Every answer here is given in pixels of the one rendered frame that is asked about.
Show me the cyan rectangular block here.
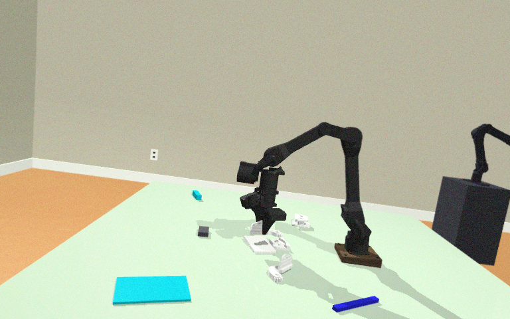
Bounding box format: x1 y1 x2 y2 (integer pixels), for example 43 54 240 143
193 190 202 200

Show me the blue flat bar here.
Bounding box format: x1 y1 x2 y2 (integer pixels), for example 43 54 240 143
332 296 379 312

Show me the cyan flat rectangular plate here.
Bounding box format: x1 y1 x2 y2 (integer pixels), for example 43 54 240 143
113 276 191 304

